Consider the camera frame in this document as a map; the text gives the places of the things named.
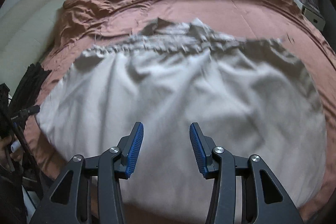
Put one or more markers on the cream padded headboard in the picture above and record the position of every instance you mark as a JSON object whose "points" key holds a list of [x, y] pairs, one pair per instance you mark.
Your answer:
{"points": [[27, 30]]}

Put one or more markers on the beige zip jacket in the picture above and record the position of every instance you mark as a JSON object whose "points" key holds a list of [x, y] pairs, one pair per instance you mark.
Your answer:
{"points": [[250, 96]]}

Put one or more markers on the black garment on bed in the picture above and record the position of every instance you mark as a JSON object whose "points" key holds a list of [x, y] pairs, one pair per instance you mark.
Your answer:
{"points": [[28, 89]]}

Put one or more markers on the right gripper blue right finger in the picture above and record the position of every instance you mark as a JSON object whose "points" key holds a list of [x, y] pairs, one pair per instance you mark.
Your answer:
{"points": [[203, 146]]}

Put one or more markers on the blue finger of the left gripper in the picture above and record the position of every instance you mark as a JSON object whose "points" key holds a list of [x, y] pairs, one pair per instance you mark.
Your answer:
{"points": [[29, 111]]}

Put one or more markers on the white bedside cabinet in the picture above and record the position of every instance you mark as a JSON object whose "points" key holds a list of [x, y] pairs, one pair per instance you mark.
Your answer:
{"points": [[311, 12]]}

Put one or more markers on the rust brown bed blanket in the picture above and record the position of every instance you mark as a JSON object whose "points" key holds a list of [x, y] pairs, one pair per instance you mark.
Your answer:
{"points": [[84, 23]]}

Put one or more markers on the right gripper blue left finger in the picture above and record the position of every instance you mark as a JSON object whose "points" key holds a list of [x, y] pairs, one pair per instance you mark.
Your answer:
{"points": [[129, 146]]}

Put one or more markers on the person left hand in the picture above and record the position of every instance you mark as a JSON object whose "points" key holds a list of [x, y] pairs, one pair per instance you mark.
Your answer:
{"points": [[6, 157]]}

